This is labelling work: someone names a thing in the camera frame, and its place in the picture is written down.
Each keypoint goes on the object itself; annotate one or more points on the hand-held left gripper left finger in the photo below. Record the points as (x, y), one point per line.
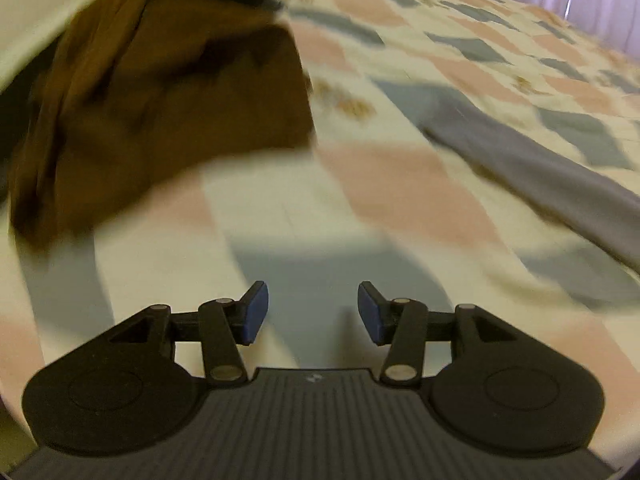
(257, 310)

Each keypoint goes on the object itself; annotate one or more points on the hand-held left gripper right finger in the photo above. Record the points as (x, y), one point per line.
(370, 310)

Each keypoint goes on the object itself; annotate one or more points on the grey garment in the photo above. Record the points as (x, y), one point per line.
(525, 170)

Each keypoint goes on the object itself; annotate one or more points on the patchwork patterned bed sheet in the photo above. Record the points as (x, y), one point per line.
(300, 200)

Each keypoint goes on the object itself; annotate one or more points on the brown garment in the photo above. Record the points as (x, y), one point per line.
(150, 110)

